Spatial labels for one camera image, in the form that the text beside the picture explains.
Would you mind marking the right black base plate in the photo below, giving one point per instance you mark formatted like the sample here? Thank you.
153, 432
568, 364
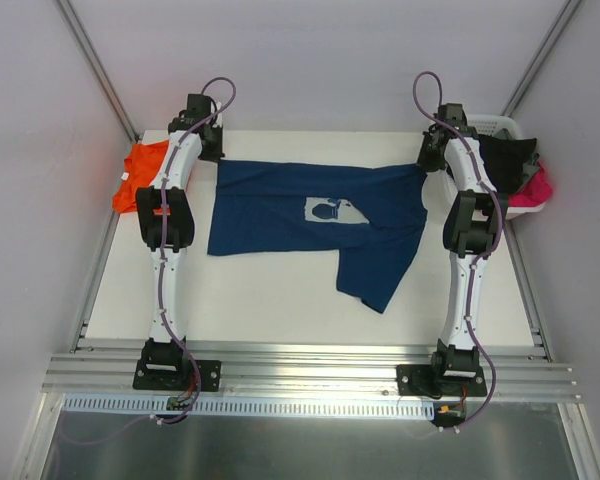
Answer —
420, 380

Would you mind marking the navy blue t-shirt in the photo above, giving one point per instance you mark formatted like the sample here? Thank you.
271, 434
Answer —
373, 217

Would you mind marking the black t-shirt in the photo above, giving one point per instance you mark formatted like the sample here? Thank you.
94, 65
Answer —
491, 150

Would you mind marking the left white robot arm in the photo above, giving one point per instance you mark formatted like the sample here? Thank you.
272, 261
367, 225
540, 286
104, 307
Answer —
167, 228

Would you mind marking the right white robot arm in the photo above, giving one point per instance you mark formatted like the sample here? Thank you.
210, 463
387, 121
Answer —
471, 234

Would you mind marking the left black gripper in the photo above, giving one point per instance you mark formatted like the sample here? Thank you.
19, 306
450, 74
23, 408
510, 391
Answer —
212, 145

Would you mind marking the white plastic laundry basket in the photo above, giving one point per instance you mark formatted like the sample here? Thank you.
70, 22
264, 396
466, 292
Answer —
491, 125

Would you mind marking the white slotted cable duct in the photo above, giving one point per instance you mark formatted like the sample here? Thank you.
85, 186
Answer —
249, 406

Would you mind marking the left corner aluminium profile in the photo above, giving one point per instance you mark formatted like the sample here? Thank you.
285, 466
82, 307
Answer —
92, 59

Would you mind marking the aluminium mounting rail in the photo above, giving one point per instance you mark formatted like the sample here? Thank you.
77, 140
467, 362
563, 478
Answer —
523, 374

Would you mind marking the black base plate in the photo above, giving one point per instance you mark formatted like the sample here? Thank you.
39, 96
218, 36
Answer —
420, 380
158, 377

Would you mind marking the corner aluminium profile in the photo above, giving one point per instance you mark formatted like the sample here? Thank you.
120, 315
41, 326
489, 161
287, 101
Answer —
92, 59
541, 56

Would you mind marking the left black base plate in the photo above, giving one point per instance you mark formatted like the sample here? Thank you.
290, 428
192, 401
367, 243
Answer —
158, 377

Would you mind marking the orange folded t-shirt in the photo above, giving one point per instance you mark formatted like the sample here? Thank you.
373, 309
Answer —
141, 166

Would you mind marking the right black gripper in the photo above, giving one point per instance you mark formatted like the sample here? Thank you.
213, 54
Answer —
430, 156

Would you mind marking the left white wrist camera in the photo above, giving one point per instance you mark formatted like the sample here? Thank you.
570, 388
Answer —
219, 112

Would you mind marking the right corner aluminium profile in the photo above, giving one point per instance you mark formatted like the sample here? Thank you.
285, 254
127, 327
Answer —
541, 56

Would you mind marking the pink t-shirt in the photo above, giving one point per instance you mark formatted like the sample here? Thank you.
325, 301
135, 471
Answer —
535, 193

